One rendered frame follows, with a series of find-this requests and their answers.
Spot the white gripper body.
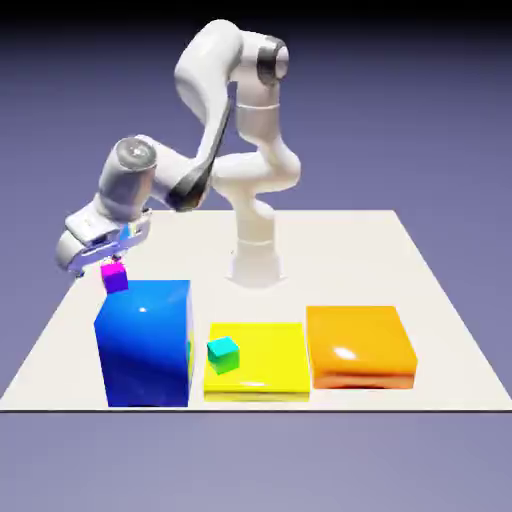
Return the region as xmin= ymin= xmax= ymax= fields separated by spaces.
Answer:
xmin=54 ymin=215 xmax=152 ymax=278

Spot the small magenta cube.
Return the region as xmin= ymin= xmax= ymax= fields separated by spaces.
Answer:
xmin=100 ymin=261 xmax=130 ymax=294

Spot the small teal cube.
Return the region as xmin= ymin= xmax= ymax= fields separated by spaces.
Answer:
xmin=206 ymin=335 xmax=241 ymax=376

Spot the large blue box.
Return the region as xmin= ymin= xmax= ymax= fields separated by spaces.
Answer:
xmin=93 ymin=279 xmax=196 ymax=409

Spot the large yellow box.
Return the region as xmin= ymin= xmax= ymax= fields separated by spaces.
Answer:
xmin=202 ymin=321 xmax=312 ymax=403

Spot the large orange box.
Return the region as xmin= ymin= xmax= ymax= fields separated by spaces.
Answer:
xmin=305 ymin=304 xmax=419 ymax=390

